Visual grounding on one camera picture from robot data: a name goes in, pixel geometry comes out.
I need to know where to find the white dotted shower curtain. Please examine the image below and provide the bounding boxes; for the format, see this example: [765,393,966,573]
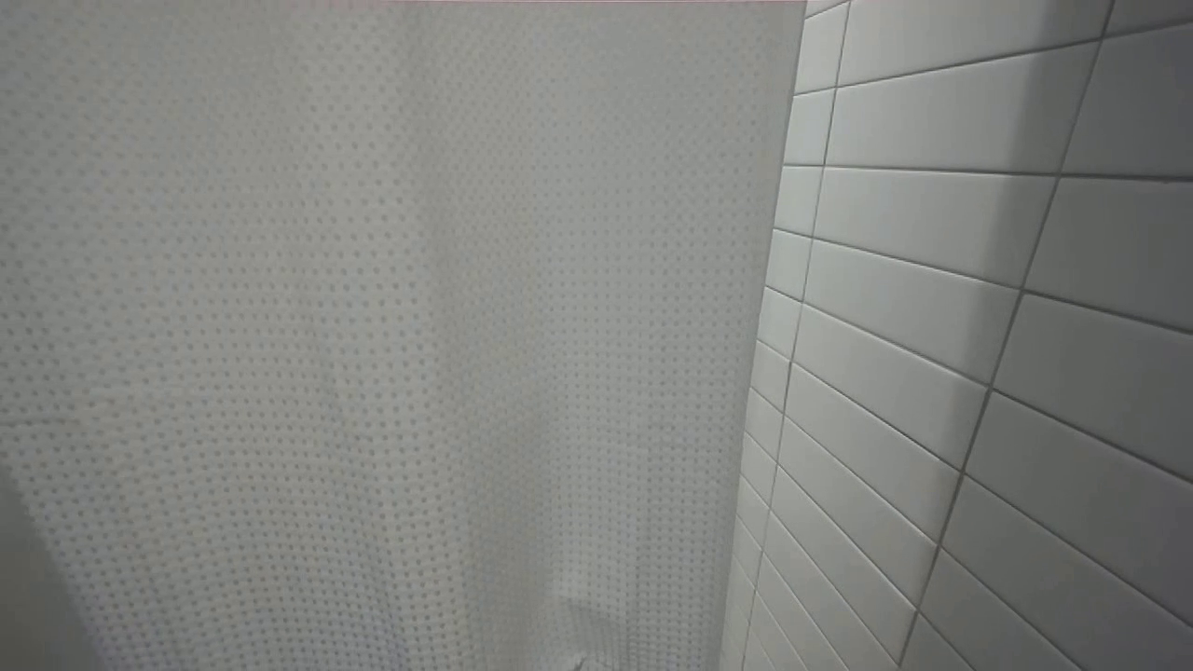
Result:
[0,0,814,671]

